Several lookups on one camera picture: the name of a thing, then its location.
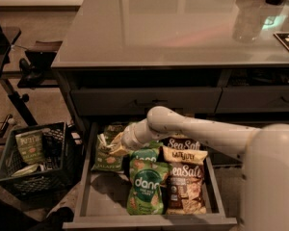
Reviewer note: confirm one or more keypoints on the dark stool with clamp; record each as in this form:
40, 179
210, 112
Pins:
36, 66

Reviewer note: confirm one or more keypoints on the open grey middle drawer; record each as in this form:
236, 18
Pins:
101, 204

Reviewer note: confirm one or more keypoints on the grey counter cabinet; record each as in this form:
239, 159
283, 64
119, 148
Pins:
175, 44

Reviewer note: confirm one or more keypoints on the grey top right drawer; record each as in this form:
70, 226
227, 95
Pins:
255, 99

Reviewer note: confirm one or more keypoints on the flat green bag in crate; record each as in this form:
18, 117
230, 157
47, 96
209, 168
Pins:
28, 170

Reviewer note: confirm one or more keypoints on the green jalapeno kettle chip bag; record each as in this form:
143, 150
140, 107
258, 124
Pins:
103, 160

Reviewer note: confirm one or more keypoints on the black plastic milk crate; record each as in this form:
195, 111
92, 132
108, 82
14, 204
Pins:
58, 166

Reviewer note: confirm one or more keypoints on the front green dang chip bag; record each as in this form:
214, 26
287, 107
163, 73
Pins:
147, 178

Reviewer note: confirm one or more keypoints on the green dang chip bag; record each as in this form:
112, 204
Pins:
147, 178
150, 152

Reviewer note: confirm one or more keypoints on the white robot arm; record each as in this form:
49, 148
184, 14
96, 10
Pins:
265, 173

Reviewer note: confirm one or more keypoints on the green kettle bag in crate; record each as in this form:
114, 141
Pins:
30, 147

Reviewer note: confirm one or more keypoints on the middle sea salt chip bag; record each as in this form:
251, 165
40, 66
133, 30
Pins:
181, 143

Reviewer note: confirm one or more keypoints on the sea salt chip bag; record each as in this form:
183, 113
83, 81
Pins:
185, 181
181, 143

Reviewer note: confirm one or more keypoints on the middle green dang chip bag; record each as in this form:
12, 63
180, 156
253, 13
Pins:
150, 152

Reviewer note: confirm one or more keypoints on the black standing desk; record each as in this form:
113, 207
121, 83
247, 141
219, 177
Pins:
8, 37

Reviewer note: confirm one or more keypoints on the front sea salt chip bag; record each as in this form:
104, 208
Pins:
185, 181

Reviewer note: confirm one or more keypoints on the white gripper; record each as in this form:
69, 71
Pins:
129, 139

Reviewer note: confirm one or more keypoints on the grey top left drawer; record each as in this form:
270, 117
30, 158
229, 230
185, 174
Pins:
136, 101

